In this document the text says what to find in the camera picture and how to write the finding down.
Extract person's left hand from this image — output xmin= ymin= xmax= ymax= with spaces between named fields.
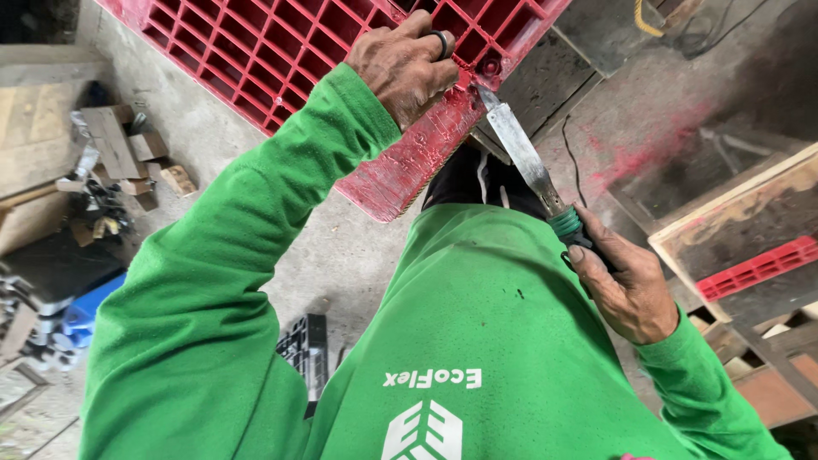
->
xmin=346 ymin=9 xmax=461 ymax=132

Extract person's right hand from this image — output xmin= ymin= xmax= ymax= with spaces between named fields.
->
xmin=561 ymin=203 xmax=680 ymax=346

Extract red plastic pallet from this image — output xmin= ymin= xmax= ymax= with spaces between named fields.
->
xmin=96 ymin=0 xmax=573 ymax=223

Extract metal blade tool green-wrapped handle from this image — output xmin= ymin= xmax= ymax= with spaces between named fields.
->
xmin=476 ymin=86 xmax=617 ymax=276

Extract black trousers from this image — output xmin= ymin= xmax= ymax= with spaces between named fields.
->
xmin=422 ymin=144 xmax=550 ymax=221

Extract red plastic grid piece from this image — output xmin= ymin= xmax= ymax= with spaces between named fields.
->
xmin=695 ymin=235 xmax=818 ymax=302

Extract open wooden box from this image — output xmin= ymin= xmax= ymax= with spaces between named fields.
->
xmin=607 ymin=121 xmax=818 ymax=323

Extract green long-sleeved shirt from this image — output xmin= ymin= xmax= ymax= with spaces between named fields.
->
xmin=78 ymin=62 xmax=793 ymax=460

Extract grey wooden board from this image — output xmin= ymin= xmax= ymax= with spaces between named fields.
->
xmin=469 ymin=26 xmax=605 ymax=166

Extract wooden crate with scraps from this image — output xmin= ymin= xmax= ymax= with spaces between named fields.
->
xmin=687 ymin=303 xmax=818 ymax=430

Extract pile of wooden blocks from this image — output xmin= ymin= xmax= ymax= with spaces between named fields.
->
xmin=56 ymin=104 xmax=199 ymax=212

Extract black plastic grid piece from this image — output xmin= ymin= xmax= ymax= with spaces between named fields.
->
xmin=276 ymin=313 xmax=330 ymax=420

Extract blue plastic container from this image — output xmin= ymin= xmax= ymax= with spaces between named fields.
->
xmin=62 ymin=271 xmax=127 ymax=349

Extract heap of grey scrap parts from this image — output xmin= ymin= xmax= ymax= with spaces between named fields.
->
xmin=0 ymin=256 xmax=87 ymax=374

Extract white drawstring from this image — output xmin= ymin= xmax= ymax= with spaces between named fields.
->
xmin=475 ymin=150 xmax=512 ymax=209

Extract black cable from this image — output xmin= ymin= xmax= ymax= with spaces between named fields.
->
xmin=561 ymin=114 xmax=588 ymax=208

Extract yellow rope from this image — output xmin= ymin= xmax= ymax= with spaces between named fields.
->
xmin=633 ymin=0 xmax=665 ymax=38

